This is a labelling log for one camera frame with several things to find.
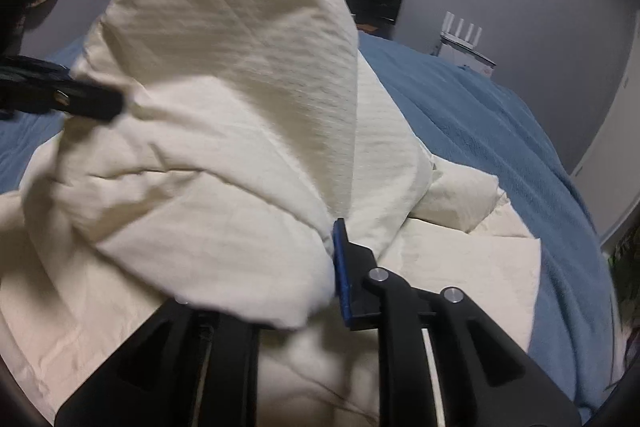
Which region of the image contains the white wardrobe door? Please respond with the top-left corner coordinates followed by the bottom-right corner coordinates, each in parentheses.
top-left (572, 30), bottom-right (640, 244)

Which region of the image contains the white wifi router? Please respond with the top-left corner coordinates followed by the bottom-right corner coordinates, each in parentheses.
top-left (440, 12), bottom-right (483, 51)

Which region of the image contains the blue bed blanket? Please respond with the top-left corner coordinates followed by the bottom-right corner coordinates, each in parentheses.
top-left (0, 31), bottom-right (622, 413)

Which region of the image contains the cream hooded puffer jacket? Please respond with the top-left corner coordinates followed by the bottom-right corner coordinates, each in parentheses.
top-left (1, 0), bottom-right (541, 426)

